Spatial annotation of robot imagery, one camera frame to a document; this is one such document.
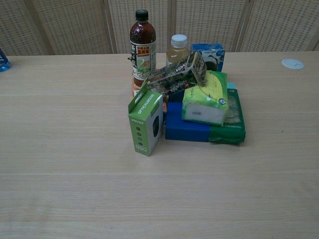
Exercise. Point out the blue plastic bottle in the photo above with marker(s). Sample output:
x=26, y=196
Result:
x=3, y=62

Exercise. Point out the woven folding screen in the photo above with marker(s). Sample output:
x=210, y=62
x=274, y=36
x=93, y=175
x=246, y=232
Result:
x=159, y=25

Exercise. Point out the small light blue block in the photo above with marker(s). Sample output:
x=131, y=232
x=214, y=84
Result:
x=231, y=85

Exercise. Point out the clear black long box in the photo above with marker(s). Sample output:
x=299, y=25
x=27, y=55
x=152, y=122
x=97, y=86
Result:
x=179, y=77

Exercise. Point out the dark green plastic package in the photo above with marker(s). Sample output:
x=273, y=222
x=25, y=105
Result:
x=233, y=119

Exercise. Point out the blue white patterned box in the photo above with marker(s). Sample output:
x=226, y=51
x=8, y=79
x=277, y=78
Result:
x=213, y=55

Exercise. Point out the white round table grommet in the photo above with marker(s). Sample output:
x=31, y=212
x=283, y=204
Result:
x=293, y=63

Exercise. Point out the yellow green tissue pack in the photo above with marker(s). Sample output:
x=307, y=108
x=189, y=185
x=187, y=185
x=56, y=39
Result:
x=207, y=99

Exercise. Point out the orange flat packet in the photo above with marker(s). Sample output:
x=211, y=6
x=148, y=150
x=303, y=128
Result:
x=135, y=90

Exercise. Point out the dark tea bottle green cap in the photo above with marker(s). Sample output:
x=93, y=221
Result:
x=142, y=47

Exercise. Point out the yellow drink bottle white cap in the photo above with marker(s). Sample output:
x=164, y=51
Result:
x=177, y=52

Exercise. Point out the dark blue rectangular box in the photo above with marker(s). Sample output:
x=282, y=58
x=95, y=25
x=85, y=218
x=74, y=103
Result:
x=183, y=129

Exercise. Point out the green white optical mouse box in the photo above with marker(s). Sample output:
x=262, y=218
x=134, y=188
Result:
x=144, y=127

